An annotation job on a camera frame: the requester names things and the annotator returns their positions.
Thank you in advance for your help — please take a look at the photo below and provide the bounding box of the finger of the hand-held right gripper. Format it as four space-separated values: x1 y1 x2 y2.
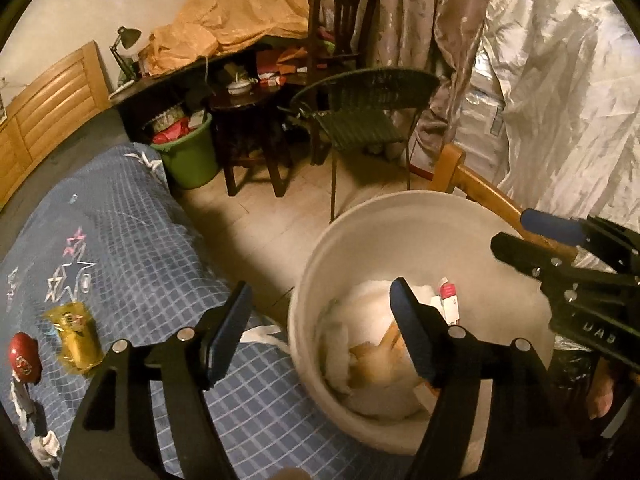
519 208 640 274
490 232 622 302

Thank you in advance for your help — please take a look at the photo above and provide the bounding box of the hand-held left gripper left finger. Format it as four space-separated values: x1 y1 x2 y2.
56 281 254 480

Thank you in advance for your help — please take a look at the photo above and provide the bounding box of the crumpled white tissue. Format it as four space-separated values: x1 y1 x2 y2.
10 380 36 432
30 432 64 462

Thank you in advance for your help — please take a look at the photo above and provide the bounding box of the dark wooden chair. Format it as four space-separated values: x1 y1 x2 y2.
303 0 384 88

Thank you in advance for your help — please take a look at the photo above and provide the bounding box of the grey bed sheet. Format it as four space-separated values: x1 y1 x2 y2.
0 107 127 212

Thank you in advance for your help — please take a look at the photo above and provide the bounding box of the dark wooden stool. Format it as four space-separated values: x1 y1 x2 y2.
207 82 297 199

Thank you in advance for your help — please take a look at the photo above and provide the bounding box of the brown cardboard scrap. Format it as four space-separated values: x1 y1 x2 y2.
349 322 422 392

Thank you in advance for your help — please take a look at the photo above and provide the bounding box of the blue checked blanket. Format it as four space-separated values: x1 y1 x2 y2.
0 142 362 480

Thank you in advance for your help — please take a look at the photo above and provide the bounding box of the white foam strip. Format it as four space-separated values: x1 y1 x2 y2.
320 324 352 392

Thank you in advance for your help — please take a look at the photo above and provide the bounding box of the orange cloth cover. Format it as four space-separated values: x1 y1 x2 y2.
137 0 312 77

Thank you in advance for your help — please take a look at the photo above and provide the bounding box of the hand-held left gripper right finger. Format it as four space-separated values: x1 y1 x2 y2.
389 276 586 480

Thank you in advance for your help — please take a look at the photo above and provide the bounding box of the white plastic sheet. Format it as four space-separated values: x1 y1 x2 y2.
449 0 640 263

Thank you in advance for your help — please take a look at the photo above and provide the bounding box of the light wooden chair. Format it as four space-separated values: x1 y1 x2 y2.
428 142 579 262

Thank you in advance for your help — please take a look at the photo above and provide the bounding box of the white foam piece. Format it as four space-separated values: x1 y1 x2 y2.
330 280 402 342

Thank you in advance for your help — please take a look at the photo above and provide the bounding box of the white plastic bucket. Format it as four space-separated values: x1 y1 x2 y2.
287 190 569 467

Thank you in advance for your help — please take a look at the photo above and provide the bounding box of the dark wooden desk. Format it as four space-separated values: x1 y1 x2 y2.
109 42 312 137

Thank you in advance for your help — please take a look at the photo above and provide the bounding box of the red and white small box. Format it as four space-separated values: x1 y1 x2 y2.
430 277 461 326

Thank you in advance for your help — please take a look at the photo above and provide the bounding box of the red round can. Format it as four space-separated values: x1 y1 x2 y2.
7 332 44 384

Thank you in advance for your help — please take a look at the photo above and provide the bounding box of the wooden headboard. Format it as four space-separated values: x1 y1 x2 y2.
0 41 112 207

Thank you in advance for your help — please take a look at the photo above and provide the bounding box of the yellow snack packet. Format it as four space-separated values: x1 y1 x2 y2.
43 302 104 374

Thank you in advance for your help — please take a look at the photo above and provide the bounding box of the person's right hand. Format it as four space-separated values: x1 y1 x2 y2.
586 359 622 420

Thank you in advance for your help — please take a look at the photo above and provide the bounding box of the dark wicker chair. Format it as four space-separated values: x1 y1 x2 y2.
288 67 442 224

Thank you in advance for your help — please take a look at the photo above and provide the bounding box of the green plastic bucket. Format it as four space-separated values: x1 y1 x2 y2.
149 112 221 190

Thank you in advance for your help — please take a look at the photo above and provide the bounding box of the dark desk lamp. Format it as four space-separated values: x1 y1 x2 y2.
108 26 144 89

